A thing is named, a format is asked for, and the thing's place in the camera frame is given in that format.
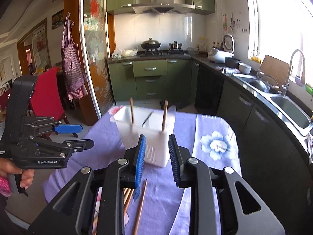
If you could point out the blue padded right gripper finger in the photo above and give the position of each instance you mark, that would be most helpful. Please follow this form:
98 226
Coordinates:
68 129

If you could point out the dark padded right gripper finger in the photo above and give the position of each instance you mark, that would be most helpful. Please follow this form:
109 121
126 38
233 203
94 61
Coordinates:
79 145

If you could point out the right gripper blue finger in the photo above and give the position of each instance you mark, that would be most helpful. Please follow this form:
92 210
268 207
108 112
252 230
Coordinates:
139 159
176 159

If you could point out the wooden chopstick five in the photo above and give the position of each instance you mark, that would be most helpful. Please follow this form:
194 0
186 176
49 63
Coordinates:
125 194

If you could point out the wooden chopstick four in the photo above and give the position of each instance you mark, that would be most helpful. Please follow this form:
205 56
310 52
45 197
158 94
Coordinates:
130 195

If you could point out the black plastic fork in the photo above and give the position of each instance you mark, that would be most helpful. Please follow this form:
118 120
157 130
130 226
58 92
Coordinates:
147 118

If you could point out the wooden chopstick two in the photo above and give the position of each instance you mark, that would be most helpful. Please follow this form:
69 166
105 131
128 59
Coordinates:
165 109

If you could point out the wooden chopstick one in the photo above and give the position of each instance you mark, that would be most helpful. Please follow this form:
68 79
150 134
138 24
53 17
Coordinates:
132 110

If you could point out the wooden chopstick three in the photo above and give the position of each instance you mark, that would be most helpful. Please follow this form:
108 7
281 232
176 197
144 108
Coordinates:
140 208

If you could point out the steel kitchen sink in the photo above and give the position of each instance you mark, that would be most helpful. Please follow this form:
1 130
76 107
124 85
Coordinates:
292 111

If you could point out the person left hand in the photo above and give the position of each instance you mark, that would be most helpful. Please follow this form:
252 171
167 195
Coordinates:
8 167

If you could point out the red covered chair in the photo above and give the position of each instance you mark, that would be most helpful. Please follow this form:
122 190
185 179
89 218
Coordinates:
40 93

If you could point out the white plastic utensil holder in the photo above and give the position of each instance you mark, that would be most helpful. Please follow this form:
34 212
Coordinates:
157 146

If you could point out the purple checkered apron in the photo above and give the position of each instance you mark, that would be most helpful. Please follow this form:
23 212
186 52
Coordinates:
74 76

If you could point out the green lower cabinets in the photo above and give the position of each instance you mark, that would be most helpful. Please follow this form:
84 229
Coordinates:
168 79

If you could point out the white plastic bags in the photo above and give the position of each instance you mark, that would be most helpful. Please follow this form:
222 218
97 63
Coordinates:
122 53

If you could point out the dark lower counter cabinets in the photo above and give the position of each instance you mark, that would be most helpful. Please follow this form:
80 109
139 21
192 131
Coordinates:
273 152

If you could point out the glass sliding door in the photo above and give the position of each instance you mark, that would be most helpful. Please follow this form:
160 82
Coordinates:
93 24

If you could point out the black gas stove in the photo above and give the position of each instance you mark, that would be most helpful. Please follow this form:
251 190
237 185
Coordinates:
154 53

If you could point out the white rice cooker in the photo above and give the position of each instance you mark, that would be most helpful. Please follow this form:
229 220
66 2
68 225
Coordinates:
219 55

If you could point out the white bowl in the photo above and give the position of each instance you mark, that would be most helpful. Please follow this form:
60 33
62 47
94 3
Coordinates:
244 68

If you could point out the small steel pot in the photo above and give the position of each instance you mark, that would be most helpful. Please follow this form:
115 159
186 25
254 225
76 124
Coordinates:
175 45

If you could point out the black wok with lid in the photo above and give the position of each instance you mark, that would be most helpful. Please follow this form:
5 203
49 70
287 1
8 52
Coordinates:
150 44

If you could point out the wooden cutting board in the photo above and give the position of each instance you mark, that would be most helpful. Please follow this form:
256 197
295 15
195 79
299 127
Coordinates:
276 68

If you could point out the steel range hood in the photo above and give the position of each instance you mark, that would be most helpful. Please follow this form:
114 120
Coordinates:
162 1

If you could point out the wall picture poster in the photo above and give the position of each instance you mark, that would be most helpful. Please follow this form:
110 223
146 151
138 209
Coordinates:
57 19

